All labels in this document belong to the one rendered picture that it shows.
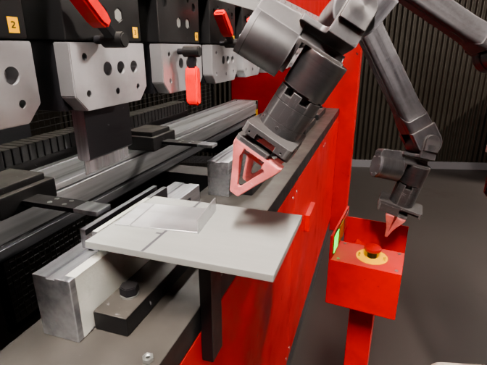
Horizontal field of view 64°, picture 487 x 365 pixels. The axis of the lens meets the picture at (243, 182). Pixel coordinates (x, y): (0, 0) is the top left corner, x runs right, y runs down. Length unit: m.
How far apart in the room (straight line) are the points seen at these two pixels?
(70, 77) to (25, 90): 0.07
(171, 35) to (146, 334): 0.46
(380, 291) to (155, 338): 0.56
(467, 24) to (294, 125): 0.64
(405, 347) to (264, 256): 1.54
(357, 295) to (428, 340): 1.11
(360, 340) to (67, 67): 0.94
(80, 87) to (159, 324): 0.34
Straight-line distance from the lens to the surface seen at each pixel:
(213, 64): 0.84
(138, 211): 0.64
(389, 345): 1.98
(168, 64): 0.67
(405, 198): 0.99
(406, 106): 0.96
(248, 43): 0.46
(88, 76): 0.51
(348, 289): 0.98
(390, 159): 0.94
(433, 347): 2.03
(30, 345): 0.62
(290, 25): 0.47
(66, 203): 0.70
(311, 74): 0.46
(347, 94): 2.64
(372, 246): 0.96
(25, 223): 0.83
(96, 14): 0.48
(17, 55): 0.44
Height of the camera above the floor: 1.25
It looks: 19 degrees down
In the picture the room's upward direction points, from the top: straight up
